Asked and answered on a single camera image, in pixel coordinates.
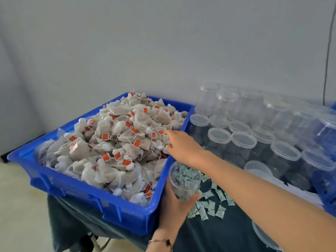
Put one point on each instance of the blue slatted crate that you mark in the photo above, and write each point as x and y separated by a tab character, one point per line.
328	194

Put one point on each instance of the person's left hand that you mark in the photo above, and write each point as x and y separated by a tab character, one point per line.
176	215

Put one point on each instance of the group of lidded jars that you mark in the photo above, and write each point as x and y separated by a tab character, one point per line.
262	128

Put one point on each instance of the person's right hand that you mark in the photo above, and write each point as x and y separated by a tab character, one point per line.
182	147

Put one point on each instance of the metal table leg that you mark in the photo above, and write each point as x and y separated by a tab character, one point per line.
98	244

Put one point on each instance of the person's right forearm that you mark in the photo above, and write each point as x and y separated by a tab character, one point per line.
273	207

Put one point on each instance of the pile of tea bags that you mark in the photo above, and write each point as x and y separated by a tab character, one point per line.
115	144

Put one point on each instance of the pile of white label papers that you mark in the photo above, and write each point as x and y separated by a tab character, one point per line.
299	191

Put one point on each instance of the clear jar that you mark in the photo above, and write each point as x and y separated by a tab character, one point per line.
183	178

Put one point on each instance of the pile of green desiccant packets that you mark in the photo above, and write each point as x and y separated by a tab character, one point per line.
210	199

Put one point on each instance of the blue plastic tray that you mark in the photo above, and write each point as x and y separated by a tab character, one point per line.
57	178

